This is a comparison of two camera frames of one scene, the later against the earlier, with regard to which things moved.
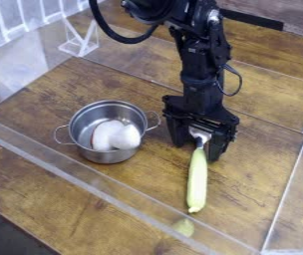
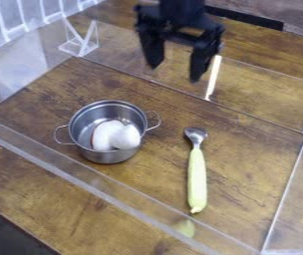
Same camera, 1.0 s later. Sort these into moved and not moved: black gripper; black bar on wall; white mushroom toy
Moved: black gripper
Not moved: white mushroom toy; black bar on wall
